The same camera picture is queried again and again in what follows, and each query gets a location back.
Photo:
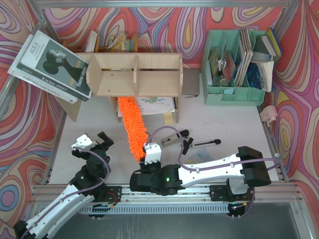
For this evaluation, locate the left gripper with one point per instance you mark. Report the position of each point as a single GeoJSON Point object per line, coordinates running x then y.
{"type": "Point", "coordinates": [100, 145]}

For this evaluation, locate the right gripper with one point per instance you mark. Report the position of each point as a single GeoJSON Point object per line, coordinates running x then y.
{"type": "Point", "coordinates": [149, 167]}

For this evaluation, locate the orange microfiber duster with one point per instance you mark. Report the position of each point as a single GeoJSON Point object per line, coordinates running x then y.
{"type": "Point", "coordinates": [134, 126]}

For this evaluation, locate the gold grey calculator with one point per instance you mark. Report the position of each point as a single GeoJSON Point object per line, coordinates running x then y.
{"type": "Point", "coordinates": [200, 157]}

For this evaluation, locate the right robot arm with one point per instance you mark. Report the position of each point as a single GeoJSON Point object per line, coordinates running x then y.
{"type": "Point", "coordinates": [243, 170]}

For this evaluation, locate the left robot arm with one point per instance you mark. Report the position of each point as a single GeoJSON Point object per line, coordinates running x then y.
{"type": "Point", "coordinates": [86, 186]}

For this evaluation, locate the wooden bookshelf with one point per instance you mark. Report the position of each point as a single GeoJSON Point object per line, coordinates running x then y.
{"type": "Point", "coordinates": [114, 75]}

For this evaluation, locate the grey black stapler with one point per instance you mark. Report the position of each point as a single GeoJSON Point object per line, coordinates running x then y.
{"type": "Point", "coordinates": [174, 139]}

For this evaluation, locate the spiral drawing notebook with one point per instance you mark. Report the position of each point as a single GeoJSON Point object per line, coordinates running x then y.
{"type": "Point", "coordinates": [155, 105]}

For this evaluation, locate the yellow sticky note pad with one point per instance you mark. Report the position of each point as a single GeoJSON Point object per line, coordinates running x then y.
{"type": "Point", "coordinates": [168, 119]}

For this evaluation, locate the books behind shelf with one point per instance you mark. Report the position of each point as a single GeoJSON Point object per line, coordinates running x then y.
{"type": "Point", "coordinates": [119, 44]}

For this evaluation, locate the white book under Twins story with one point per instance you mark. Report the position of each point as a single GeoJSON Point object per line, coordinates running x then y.
{"type": "Point", "coordinates": [46, 86]}

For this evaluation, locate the pink tape dispenser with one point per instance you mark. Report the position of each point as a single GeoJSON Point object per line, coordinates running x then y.
{"type": "Point", "coordinates": [268, 114]}

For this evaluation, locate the red notebook in organizer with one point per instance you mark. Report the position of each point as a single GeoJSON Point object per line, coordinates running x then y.
{"type": "Point", "coordinates": [229, 67]}

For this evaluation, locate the green desk organizer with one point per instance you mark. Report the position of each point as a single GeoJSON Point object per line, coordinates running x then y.
{"type": "Point", "coordinates": [216, 90]}

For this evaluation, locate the stack of thin books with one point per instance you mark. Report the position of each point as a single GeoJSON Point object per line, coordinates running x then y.
{"type": "Point", "coordinates": [243, 57]}

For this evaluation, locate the blue yellow book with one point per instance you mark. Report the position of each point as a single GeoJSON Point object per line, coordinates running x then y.
{"type": "Point", "coordinates": [274, 41]}

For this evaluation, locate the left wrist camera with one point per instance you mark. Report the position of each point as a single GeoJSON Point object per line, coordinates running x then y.
{"type": "Point", "coordinates": [84, 142]}

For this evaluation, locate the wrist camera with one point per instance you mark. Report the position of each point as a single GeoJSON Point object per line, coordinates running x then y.
{"type": "Point", "coordinates": [84, 142]}
{"type": "Point", "coordinates": [153, 153]}

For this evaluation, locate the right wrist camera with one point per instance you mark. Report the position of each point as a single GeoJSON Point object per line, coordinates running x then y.
{"type": "Point", "coordinates": [153, 153]}

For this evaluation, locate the black handled tool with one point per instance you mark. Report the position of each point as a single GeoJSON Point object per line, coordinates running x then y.
{"type": "Point", "coordinates": [187, 144]}

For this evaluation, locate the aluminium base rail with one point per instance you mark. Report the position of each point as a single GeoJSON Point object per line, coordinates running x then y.
{"type": "Point", "coordinates": [199, 193]}

